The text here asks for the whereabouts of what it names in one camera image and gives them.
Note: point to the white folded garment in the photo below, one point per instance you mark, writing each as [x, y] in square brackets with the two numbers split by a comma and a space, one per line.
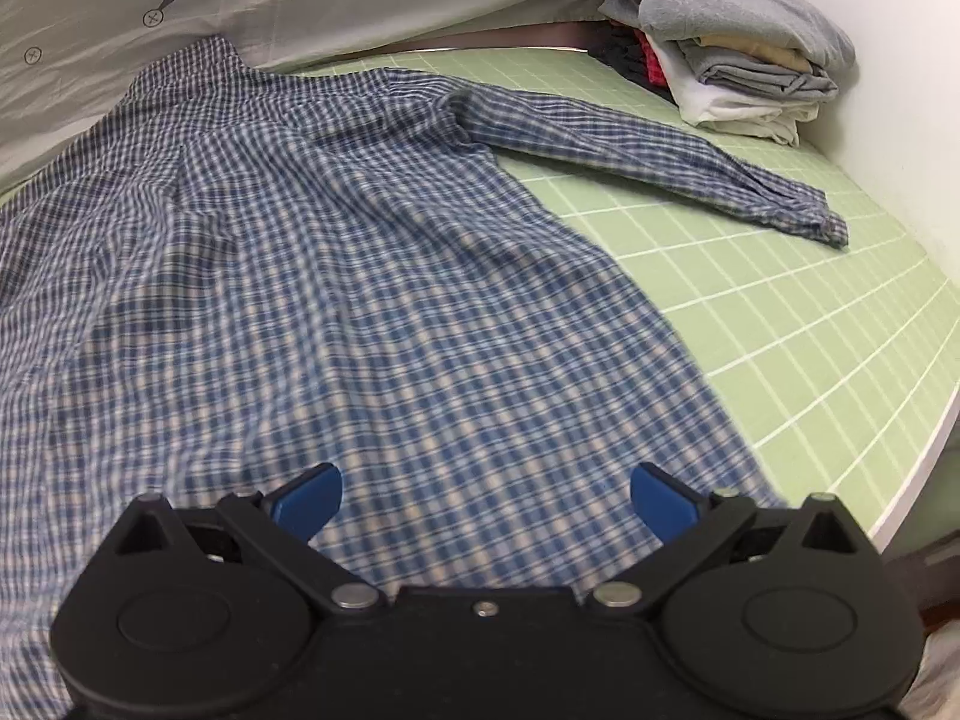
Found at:
[720, 109]

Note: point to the white carrot print curtain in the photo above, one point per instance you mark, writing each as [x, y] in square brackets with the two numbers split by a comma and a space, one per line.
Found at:
[337, 0]

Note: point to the light grey folded garment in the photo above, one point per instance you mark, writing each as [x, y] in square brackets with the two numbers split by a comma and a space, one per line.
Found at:
[720, 0]

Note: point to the red checked folded garment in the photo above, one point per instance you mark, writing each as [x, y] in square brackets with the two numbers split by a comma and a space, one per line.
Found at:
[651, 60]

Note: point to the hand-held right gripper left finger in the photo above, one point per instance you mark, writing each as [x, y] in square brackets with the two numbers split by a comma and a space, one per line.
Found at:
[307, 499]

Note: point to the blue plaid shirt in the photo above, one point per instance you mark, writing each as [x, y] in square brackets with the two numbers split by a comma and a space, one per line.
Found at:
[337, 277]

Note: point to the dark grey folded garment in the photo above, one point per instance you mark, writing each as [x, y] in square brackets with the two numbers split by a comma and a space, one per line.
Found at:
[757, 79]

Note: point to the green grid mat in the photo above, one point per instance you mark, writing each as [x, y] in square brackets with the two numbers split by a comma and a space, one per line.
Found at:
[787, 330]

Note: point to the cream folded garment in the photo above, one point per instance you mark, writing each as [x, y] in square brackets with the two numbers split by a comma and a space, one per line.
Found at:
[757, 51]

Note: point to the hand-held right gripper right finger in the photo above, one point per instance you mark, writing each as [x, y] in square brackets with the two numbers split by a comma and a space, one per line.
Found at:
[664, 499]

